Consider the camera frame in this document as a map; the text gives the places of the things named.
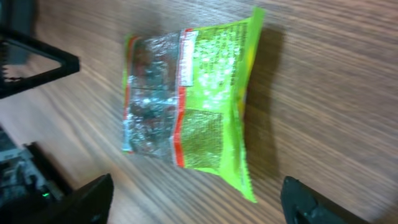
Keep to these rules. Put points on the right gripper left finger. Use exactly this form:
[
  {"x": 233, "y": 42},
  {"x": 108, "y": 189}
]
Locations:
[{"x": 90, "y": 204}]

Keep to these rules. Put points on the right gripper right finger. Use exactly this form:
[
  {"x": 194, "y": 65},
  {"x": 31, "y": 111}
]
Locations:
[{"x": 303, "y": 205}]

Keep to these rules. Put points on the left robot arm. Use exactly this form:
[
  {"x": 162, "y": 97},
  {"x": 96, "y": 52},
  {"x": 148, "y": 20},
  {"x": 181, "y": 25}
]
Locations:
[{"x": 29, "y": 181}]

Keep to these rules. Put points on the green snack bag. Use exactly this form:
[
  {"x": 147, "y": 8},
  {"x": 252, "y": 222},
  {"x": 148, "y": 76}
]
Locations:
[{"x": 185, "y": 94}]

